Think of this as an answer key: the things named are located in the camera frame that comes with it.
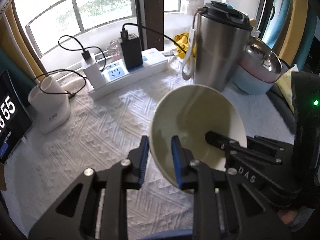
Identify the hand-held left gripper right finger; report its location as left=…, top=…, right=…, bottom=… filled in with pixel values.
left=171, top=135, right=292, bottom=240

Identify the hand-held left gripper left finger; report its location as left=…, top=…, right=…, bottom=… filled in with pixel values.
left=27, top=135, right=150, bottom=240

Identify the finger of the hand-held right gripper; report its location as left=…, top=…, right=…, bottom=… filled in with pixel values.
left=246, top=135, right=285, bottom=157
left=205, top=131, right=283, bottom=167

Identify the cream bowl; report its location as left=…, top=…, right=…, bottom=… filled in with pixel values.
left=150, top=84, right=248, bottom=195

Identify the person's right hand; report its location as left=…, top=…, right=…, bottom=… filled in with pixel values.
left=276, top=207, right=304, bottom=232

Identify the yellow tissue pack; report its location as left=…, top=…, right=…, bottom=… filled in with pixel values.
left=277, top=65, right=299, bottom=113

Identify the white textured tablecloth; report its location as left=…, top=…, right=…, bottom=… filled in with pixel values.
left=0, top=52, right=298, bottom=240

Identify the pale pink bowl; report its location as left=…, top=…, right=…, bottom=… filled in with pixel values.
left=237, top=62, right=285, bottom=84

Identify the stainless steel thermos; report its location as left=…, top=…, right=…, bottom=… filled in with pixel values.
left=182, top=1, right=253, bottom=92

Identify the white charger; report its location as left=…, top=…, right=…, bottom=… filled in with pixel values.
left=81, top=52, right=107, bottom=89

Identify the white power strip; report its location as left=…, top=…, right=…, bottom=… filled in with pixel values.
left=88, top=48, right=168, bottom=101

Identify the white desk lamp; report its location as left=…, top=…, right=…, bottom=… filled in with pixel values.
left=27, top=76, right=71, bottom=134

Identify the yellow plastic bag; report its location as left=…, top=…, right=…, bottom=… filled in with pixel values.
left=174, top=32, right=197, bottom=57

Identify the teal curtain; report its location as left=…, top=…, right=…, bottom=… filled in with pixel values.
left=300, top=2, right=320, bottom=53
left=0, top=47, right=28, bottom=85

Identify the yellow curtain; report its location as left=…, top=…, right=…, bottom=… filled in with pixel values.
left=277, top=0, right=312, bottom=63
left=0, top=4, right=47, bottom=74

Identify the black tablet with clock display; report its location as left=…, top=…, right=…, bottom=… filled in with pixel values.
left=0, top=70, right=32, bottom=164

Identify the black lamp cable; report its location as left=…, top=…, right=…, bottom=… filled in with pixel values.
left=34, top=69, right=87, bottom=100

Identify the dark sliding door frame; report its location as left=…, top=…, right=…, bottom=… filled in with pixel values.
left=135, top=0, right=165, bottom=52

